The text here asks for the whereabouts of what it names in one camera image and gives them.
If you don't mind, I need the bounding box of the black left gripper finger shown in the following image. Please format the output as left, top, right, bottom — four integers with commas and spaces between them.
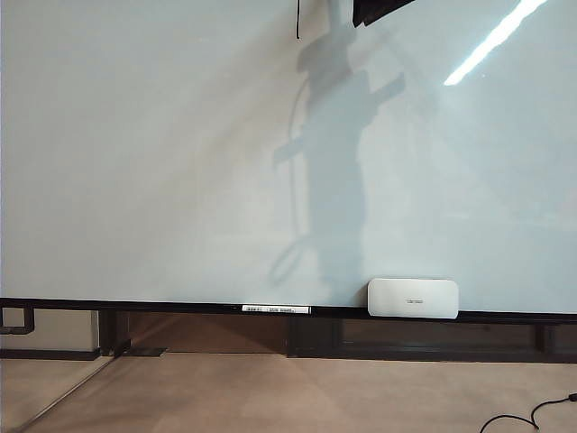
352, 0, 380, 30
362, 0, 418, 27

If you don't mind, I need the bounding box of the white glass whiteboard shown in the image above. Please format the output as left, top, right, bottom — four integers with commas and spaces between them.
0, 0, 577, 315

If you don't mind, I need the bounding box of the marker pen with white label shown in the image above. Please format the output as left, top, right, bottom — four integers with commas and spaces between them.
241, 304, 313, 316

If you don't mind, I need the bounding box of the black whiteboard tray ledge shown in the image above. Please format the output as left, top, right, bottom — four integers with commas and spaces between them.
0, 297, 577, 324

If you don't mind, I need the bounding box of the white board eraser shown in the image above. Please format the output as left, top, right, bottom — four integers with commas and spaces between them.
367, 278, 461, 320

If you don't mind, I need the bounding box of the black floor plate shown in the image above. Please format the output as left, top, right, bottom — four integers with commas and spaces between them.
113, 345, 169, 358

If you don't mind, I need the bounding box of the black baseboard strip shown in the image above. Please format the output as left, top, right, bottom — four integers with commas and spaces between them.
0, 348, 101, 362

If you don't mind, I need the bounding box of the metal floor strip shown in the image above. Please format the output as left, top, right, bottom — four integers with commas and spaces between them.
16, 355, 114, 430

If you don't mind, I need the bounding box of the black cable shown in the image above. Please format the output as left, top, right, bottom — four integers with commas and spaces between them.
478, 393, 577, 433

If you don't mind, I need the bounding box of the black pipe bracket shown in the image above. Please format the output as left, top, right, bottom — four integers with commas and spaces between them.
0, 307, 37, 336

